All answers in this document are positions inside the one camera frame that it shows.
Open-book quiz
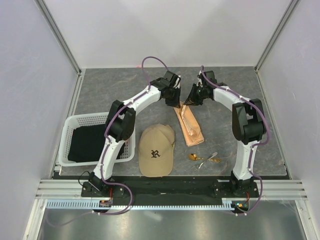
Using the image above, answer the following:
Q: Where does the peach satin napkin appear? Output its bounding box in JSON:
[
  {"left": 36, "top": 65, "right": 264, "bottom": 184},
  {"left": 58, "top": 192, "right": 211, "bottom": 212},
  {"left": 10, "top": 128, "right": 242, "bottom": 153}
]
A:
[{"left": 174, "top": 102, "right": 205, "bottom": 147}]

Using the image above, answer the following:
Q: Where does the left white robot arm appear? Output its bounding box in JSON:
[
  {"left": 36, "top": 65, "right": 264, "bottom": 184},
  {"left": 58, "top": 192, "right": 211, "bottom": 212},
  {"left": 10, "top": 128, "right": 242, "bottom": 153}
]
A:
[{"left": 88, "top": 70, "right": 181, "bottom": 197}]

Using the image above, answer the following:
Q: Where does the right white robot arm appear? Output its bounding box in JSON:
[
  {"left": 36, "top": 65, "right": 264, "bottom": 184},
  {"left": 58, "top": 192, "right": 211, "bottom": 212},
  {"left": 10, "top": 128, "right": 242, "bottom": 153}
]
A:
[{"left": 184, "top": 70, "right": 269, "bottom": 198}]

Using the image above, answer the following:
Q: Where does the tan baseball cap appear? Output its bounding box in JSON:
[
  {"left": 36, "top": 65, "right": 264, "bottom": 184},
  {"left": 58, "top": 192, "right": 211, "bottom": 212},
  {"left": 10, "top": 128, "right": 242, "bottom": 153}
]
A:
[{"left": 138, "top": 124, "right": 176, "bottom": 178}]

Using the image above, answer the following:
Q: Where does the gold spoon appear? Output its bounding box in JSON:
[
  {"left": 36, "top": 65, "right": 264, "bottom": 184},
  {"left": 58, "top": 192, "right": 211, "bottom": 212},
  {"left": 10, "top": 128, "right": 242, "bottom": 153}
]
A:
[{"left": 188, "top": 152, "right": 221, "bottom": 163}]

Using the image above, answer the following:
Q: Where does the silver fork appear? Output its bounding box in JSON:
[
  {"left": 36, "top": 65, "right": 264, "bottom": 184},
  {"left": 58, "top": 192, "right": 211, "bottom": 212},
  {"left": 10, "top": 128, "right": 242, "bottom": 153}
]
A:
[{"left": 191, "top": 159, "right": 209, "bottom": 172}]

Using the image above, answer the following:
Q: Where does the white plastic basket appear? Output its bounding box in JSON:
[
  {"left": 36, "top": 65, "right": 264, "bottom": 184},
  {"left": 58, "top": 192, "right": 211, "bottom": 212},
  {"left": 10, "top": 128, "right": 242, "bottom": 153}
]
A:
[{"left": 57, "top": 111, "right": 136, "bottom": 168}]

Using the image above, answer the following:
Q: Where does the black folded cloth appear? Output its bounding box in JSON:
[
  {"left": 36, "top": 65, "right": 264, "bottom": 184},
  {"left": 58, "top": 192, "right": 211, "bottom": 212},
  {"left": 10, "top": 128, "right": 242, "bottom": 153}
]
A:
[{"left": 67, "top": 123, "right": 126, "bottom": 163}]

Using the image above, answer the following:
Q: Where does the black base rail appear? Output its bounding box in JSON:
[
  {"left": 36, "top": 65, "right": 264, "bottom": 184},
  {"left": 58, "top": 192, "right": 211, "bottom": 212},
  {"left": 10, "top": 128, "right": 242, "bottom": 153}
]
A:
[{"left": 81, "top": 176, "right": 260, "bottom": 199}]

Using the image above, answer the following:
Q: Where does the right aluminium frame post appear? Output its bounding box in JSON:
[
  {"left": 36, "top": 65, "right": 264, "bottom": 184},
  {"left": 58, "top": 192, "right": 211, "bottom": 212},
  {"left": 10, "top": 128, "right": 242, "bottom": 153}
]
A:
[{"left": 254, "top": 0, "right": 301, "bottom": 72}]

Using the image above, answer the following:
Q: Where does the aluminium frame post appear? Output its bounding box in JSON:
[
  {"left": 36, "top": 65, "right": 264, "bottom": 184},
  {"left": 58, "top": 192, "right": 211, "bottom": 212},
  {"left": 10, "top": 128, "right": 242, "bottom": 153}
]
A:
[
  {"left": 34, "top": 0, "right": 82, "bottom": 75},
  {"left": 254, "top": 0, "right": 301, "bottom": 72}
]

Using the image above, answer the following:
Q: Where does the left aluminium frame post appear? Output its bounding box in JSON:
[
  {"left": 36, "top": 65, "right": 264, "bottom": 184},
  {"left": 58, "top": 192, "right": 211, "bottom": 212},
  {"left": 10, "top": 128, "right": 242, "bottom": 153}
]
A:
[{"left": 34, "top": 0, "right": 82, "bottom": 75}]

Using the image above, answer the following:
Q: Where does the white cable duct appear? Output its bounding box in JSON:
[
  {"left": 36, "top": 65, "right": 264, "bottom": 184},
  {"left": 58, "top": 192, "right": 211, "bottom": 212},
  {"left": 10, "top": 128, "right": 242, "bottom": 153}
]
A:
[{"left": 46, "top": 199, "right": 249, "bottom": 211}]

